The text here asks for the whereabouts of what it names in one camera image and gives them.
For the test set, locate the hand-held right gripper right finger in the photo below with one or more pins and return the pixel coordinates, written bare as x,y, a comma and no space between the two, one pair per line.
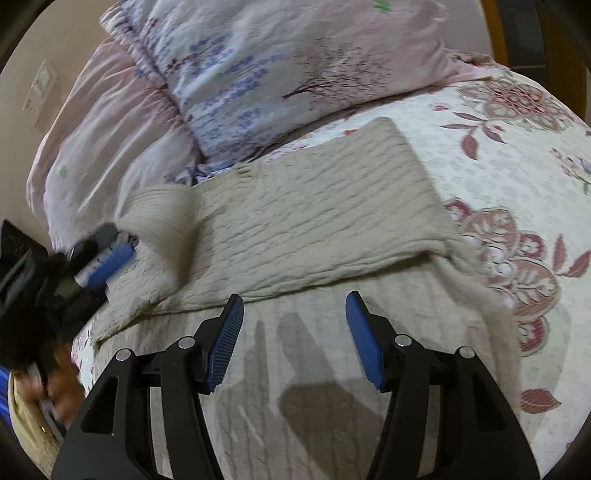
364,341

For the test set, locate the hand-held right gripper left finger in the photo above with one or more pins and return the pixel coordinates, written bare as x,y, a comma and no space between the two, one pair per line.
225,341

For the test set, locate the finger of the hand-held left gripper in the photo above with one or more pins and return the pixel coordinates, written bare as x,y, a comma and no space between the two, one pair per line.
108,263

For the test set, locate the beige knitted sweater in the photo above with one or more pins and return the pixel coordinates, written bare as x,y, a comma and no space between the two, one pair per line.
314,258

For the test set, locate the person's left hand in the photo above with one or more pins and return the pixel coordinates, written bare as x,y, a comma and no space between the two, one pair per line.
55,385

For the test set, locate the pink pillow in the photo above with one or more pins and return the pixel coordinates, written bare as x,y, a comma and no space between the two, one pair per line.
111,152

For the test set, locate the floral quilted bedspread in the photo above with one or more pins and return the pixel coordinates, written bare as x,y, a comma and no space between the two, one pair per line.
517,194

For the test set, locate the floral printed pillow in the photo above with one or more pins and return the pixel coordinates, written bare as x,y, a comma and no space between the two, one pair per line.
295,69

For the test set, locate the wooden headboard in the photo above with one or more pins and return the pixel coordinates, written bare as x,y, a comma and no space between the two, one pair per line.
535,32

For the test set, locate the white wall switch plate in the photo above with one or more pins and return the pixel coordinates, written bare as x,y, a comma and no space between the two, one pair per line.
40,87

